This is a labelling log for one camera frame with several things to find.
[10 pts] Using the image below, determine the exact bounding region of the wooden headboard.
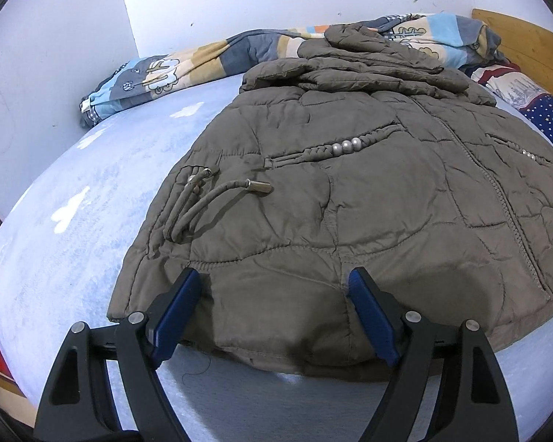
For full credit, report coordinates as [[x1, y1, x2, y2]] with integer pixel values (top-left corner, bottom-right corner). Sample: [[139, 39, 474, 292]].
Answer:
[[471, 8, 553, 102]]

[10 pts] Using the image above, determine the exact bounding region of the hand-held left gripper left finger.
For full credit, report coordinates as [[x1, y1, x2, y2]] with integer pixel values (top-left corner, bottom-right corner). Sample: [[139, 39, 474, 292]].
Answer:
[[33, 267, 202, 442]]

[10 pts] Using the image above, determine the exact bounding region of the striped city print pillow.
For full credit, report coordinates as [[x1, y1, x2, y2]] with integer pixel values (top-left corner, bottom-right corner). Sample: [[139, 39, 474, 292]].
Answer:
[[461, 62, 553, 112]]

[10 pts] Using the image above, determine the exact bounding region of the patchwork cartoon print blanket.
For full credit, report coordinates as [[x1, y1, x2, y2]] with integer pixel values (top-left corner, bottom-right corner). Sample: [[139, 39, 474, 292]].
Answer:
[[78, 11, 512, 130]]

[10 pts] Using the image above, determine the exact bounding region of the light blue cloud bed sheet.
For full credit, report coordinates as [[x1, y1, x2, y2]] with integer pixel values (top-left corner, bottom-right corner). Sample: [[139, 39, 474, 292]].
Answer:
[[0, 74, 553, 442]]

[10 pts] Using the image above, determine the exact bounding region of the olive quilted hooded jacket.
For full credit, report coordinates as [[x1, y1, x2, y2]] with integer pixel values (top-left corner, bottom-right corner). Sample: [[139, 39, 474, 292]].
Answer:
[[108, 23, 553, 384]]

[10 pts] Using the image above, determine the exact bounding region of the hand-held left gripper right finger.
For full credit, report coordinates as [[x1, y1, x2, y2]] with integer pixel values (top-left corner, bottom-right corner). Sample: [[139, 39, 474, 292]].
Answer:
[[348, 266, 521, 442]]

